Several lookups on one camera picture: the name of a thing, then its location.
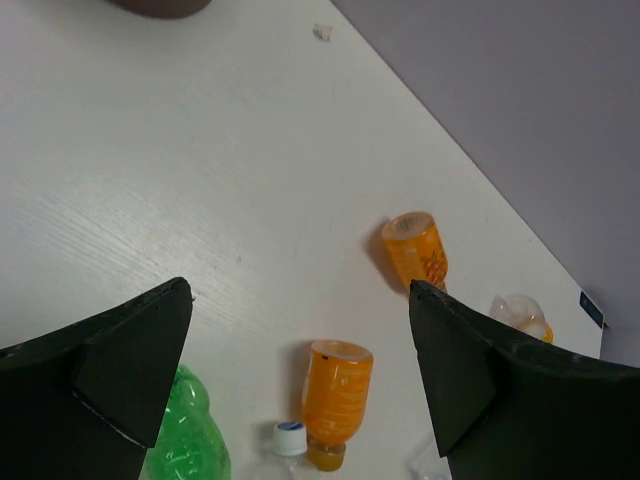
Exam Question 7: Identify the blue table label sticker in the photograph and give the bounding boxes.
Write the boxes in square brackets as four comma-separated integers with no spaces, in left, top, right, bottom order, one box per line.
[579,291,605,329]

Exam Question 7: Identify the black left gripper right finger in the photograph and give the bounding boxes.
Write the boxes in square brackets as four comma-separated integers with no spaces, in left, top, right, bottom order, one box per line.
[409,281,639,479]

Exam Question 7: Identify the small white paper scrap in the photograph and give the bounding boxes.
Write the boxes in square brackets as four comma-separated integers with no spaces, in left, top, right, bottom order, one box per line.
[312,24,333,43]

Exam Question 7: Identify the clear bottle white blue cap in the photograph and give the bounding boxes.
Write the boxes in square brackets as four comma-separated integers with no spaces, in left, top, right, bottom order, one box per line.
[248,421,321,480]

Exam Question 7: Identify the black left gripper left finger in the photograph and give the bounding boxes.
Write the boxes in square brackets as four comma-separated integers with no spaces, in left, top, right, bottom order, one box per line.
[1,277,193,479]

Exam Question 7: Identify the brown cylindrical bin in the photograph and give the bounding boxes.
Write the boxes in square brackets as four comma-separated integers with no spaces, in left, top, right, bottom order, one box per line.
[109,0,211,20]

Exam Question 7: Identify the green crushed plastic bottle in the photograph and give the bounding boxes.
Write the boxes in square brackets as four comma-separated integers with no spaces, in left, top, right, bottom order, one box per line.
[144,365,232,479]

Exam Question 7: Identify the orange bottle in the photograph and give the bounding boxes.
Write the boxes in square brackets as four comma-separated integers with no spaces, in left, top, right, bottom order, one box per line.
[381,211,448,292]
[301,340,374,472]

